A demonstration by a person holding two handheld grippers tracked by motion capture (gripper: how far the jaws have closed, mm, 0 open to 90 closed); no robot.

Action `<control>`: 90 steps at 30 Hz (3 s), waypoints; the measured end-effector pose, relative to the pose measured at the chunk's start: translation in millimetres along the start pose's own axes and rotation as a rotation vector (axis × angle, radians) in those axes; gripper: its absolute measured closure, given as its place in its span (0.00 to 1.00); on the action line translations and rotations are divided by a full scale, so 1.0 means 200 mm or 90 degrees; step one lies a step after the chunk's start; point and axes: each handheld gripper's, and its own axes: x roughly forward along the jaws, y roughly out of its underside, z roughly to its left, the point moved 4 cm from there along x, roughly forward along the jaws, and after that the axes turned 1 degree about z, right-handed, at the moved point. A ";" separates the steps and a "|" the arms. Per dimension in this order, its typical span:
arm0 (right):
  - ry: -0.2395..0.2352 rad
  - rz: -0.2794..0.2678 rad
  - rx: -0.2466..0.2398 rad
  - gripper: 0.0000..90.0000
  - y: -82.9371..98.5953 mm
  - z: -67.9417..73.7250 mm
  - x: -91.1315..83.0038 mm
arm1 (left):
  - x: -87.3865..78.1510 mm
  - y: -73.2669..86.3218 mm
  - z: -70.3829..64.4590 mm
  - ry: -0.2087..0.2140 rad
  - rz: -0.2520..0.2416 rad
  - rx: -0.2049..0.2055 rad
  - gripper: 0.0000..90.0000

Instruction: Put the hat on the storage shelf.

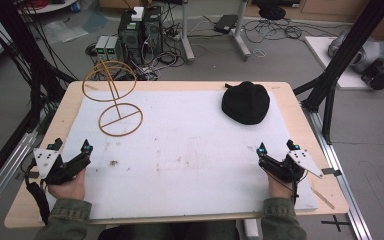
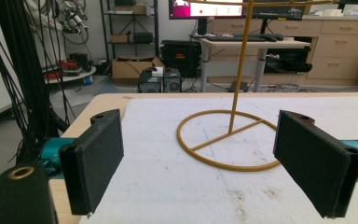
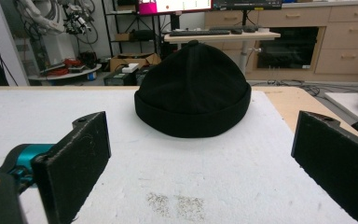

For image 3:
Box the black metal shelf rack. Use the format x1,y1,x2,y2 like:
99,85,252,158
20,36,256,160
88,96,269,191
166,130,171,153
102,0,162,58

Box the open cardboard box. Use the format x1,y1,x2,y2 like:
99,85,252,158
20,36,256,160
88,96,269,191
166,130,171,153
109,52,162,73

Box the black beanie hat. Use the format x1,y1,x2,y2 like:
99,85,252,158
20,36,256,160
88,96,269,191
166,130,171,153
133,39,253,139

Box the black keyboard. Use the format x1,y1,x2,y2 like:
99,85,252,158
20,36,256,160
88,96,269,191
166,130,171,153
169,29,231,37

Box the round white table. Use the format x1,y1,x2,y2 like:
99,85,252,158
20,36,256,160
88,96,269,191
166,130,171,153
28,63,103,82

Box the white power adapter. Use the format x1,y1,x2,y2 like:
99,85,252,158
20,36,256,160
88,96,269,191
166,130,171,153
121,63,140,74

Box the dark monitor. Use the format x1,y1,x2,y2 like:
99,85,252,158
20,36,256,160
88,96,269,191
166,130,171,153
212,0,283,11

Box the black floor cables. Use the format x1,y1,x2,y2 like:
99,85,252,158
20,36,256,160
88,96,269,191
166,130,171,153
249,79,358,97

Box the monitor with pink screen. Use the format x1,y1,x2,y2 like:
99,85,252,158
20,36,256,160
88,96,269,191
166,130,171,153
137,0,213,16

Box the wooden cabinet with drawers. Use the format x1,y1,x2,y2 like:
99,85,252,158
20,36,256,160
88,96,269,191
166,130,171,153
204,2,358,83

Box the orange cable bundle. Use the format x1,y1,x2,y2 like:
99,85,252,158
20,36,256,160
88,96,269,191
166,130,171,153
46,58,85,77

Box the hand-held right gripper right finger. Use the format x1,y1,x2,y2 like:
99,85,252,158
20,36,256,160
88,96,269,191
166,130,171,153
290,110,358,224

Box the light wooden desk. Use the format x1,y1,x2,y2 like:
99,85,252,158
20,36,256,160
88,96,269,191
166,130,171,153
163,30,282,76

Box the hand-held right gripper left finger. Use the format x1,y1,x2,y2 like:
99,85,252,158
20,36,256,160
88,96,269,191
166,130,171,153
31,110,112,224

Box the black equipment case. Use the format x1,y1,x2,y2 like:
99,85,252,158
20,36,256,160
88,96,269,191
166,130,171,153
103,70,138,87

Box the white foam mat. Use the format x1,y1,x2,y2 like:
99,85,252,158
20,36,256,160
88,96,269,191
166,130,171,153
0,89,358,224

